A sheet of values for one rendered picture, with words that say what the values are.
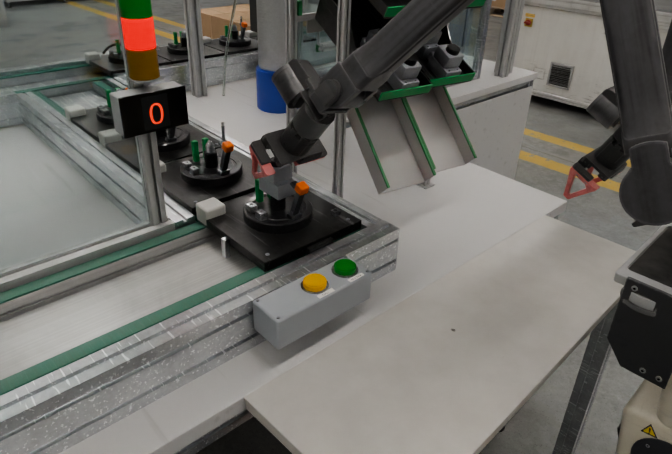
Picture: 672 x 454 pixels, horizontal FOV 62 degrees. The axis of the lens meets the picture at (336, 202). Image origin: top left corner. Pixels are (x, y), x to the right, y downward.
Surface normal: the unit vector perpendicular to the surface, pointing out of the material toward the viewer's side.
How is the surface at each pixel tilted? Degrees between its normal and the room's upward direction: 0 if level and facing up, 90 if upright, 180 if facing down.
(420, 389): 0
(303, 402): 0
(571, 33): 90
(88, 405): 90
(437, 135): 45
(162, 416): 0
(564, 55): 90
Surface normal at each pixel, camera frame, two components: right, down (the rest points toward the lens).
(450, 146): 0.40, -0.33
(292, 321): 0.67, 0.37
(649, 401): -0.07, -0.92
